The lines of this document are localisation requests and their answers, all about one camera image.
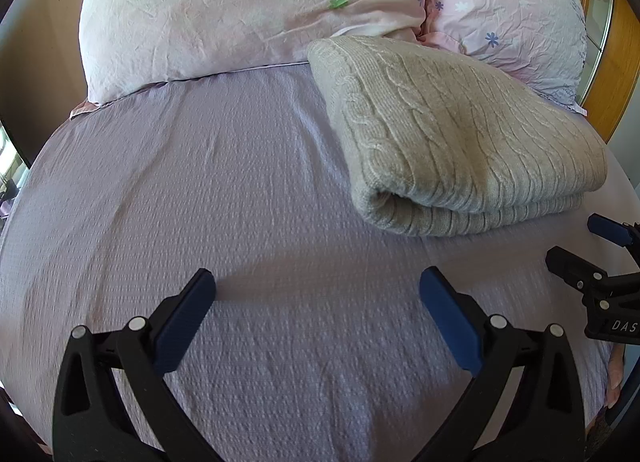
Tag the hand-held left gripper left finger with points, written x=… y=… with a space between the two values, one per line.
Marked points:
x=184 y=323

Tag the lilac bed sheet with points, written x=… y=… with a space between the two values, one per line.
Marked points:
x=250 y=192

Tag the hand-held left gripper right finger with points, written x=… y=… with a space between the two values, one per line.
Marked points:
x=451 y=323

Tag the wooden headboard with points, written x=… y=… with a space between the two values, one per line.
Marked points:
x=612 y=92

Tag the pink floral pillow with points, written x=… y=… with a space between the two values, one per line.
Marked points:
x=240 y=12
x=505 y=7

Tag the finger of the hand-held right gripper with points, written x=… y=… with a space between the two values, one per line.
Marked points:
x=606 y=227
x=570 y=266

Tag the person's right hand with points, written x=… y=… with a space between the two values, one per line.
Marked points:
x=616 y=369

